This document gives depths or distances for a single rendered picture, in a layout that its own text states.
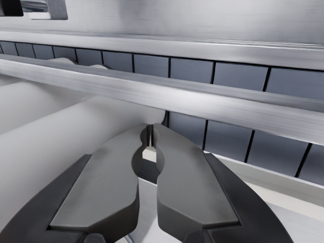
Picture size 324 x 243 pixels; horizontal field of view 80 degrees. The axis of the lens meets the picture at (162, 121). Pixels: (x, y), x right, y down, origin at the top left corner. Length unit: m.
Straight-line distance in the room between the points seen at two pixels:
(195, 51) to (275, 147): 0.10
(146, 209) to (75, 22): 0.27
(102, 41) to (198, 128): 0.13
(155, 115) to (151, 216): 0.17
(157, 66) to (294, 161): 0.14
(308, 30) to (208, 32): 0.08
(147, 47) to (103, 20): 0.11
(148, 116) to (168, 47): 0.06
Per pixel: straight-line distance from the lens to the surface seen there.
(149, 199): 0.28
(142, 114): 0.15
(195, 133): 0.19
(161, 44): 0.18
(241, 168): 0.17
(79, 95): 0.17
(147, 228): 0.33
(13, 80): 0.21
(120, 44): 0.20
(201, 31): 0.22
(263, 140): 0.18
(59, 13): 0.24
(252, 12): 0.21
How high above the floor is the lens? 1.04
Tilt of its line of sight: 52 degrees down
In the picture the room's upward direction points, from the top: 130 degrees counter-clockwise
